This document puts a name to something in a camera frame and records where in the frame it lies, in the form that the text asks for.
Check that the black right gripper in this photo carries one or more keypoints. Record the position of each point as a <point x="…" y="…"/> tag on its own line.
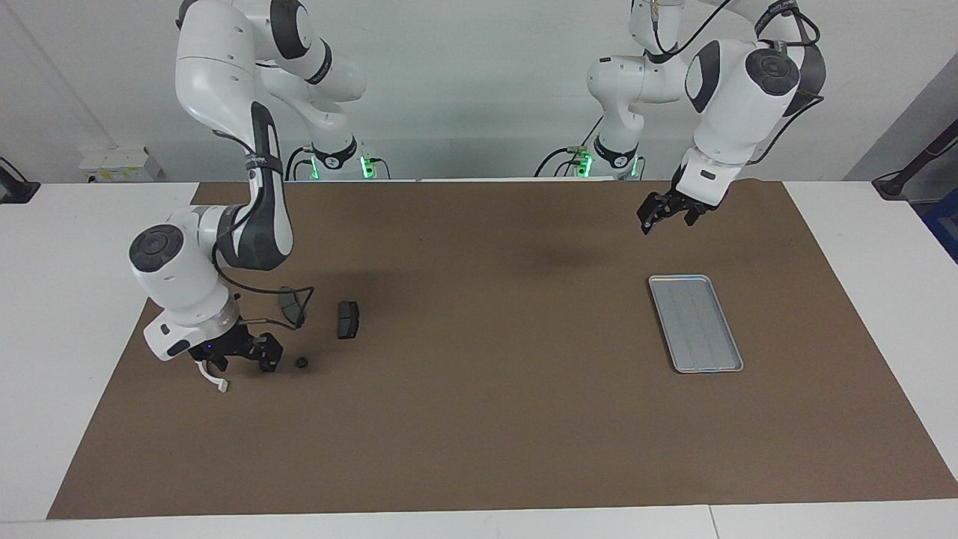
<point x="228" y="344"/>

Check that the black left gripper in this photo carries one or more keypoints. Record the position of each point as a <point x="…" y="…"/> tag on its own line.
<point x="685" y="198"/>

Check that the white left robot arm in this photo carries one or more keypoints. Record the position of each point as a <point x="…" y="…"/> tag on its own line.
<point x="733" y="97"/>

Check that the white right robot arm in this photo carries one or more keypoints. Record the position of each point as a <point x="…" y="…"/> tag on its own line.
<point x="224" y="75"/>

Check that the silver metal tray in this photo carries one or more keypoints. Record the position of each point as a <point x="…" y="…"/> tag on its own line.
<point x="696" y="326"/>

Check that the elongated dark grey brake pad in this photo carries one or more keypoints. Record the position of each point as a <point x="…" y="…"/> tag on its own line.
<point x="288" y="303"/>

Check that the rectangular dark grey brake pad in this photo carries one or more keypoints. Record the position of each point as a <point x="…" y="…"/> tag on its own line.
<point x="348" y="320"/>

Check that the black angled stand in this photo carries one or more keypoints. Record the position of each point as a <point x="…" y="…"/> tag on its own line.
<point x="894" y="183"/>

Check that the white box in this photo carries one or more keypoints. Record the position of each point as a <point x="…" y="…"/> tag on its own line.
<point x="120" y="165"/>

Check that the brown table mat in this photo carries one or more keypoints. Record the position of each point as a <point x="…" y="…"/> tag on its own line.
<point x="479" y="419"/>

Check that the blue crate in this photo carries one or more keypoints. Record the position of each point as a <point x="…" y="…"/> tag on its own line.
<point x="944" y="221"/>

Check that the black clamp stand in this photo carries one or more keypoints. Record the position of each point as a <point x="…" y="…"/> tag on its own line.
<point x="19" y="191"/>

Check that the white semicircular bracket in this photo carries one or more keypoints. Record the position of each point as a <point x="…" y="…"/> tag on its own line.
<point x="221" y="385"/>

